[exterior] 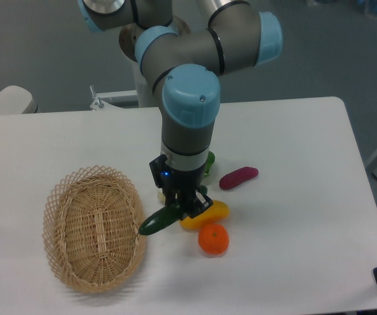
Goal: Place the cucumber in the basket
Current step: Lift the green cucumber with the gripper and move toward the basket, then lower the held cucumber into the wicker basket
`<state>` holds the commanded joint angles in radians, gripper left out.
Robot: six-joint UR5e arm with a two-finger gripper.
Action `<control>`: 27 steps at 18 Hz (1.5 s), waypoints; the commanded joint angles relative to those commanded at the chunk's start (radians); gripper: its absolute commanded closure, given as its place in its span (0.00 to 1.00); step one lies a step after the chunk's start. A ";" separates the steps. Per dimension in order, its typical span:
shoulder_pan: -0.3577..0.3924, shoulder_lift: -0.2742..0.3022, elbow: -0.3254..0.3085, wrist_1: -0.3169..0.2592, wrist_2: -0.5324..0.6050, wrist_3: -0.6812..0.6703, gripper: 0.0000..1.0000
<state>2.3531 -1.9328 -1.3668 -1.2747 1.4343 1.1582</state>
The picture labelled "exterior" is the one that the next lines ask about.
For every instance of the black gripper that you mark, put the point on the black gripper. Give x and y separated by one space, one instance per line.
182 189

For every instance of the green cucumber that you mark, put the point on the green cucumber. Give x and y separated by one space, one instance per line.
160 220

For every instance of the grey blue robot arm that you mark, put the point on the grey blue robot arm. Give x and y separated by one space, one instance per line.
183 73

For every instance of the oval wicker basket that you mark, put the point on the oval wicker basket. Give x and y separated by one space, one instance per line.
90 229

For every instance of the yellow bell pepper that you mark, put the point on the yellow bell pepper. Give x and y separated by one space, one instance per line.
217 212

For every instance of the orange tangerine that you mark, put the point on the orange tangerine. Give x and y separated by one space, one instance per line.
213 239

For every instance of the green pepper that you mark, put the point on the green pepper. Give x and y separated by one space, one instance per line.
209 162

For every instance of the white chair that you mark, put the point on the white chair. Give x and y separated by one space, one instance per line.
15 100

